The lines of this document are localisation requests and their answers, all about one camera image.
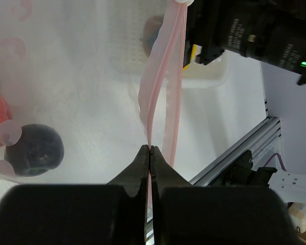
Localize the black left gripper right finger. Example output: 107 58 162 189
150 146 301 244

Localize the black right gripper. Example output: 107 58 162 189
184 1 277 66

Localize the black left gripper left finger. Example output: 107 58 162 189
0 145 149 244

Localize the black toy avocado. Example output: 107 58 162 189
4 124 64 177

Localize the clear zip top bag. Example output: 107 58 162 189
0 0 196 245

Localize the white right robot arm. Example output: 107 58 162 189
184 1 306 86

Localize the brown toy kiwi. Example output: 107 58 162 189
141 15 164 57

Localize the cardboard box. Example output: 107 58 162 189
288 203 306 233

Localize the aluminium frame rail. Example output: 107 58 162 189
147 117 281 244

